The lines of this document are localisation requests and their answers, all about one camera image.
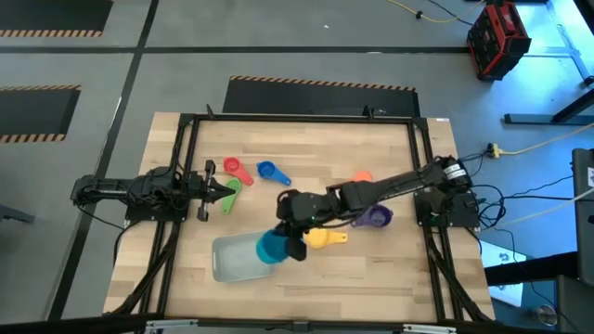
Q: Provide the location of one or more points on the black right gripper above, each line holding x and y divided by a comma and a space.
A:
304, 206

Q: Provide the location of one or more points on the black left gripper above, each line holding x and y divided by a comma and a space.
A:
206, 190

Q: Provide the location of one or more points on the green measuring cup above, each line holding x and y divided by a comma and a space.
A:
228, 201

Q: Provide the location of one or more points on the teal measuring cup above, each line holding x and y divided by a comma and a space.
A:
271, 248

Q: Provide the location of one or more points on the red measuring cup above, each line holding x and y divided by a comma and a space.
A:
231, 164

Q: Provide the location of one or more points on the yellow measuring cup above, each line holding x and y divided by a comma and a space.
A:
318, 238

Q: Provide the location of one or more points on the blue measuring cup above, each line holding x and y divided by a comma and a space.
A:
267, 169

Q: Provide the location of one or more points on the purple measuring cup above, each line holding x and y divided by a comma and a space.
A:
378, 217

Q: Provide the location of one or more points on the orange measuring cup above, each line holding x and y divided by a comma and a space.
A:
363, 176

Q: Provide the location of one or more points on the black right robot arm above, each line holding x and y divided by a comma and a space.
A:
394, 183

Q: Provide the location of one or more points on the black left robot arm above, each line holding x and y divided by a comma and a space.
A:
111, 188

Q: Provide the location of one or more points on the large black hazard-striped floor mat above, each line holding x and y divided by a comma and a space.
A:
320, 99

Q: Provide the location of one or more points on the round metal can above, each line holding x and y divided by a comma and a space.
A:
546, 315

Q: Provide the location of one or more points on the black desk foot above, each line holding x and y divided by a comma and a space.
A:
547, 119

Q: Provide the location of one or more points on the red and black toolbox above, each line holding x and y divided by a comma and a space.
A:
499, 42

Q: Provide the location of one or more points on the black cabinet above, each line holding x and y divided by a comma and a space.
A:
584, 209

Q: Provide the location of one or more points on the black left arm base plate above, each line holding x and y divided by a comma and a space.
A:
153, 214

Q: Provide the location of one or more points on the black aluminium table frame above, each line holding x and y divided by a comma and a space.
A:
301, 119

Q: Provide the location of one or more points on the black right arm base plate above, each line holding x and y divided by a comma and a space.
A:
464, 211

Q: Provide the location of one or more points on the black overhead mount bar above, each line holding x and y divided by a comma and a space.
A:
69, 325

